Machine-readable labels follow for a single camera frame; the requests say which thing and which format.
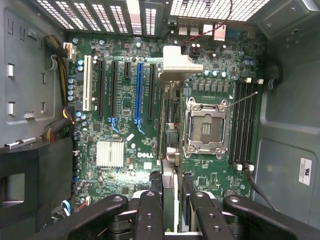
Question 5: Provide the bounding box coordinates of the black plastic shroud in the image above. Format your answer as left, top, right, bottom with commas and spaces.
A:
0, 136, 76, 233

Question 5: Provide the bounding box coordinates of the blue expansion slot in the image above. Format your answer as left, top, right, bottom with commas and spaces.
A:
134, 62, 146, 136

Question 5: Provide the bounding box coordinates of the thin socket locking lever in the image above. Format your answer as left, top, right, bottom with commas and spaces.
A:
226, 91, 259, 109

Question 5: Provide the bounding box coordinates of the long black expansion slot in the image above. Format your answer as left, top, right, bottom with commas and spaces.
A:
111, 61, 118, 118
98, 59, 105, 118
147, 63, 156, 121

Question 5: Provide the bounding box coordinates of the long black wire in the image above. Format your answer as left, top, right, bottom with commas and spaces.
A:
243, 167, 278, 211

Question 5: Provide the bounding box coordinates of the silver chipset heatsink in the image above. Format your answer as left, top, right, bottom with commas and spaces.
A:
96, 140, 125, 169

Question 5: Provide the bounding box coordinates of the white expansion slot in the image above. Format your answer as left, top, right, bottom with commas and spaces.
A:
83, 54, 92, 112

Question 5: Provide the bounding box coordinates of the green motherboard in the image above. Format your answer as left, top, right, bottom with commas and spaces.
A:
63, 32, 266, 216

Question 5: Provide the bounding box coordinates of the red and black thin wire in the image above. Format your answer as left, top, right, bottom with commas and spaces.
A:
179, 0, 234, 49

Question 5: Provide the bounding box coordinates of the yellow and black wire bundle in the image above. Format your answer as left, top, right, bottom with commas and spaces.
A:
42, 34, 76, 141

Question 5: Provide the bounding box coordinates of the open grey PC case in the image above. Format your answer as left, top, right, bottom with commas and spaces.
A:
0, 0, 320, 240

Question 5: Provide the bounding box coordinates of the metal CPU socket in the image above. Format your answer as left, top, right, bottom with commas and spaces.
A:
183, 96, 230, 160

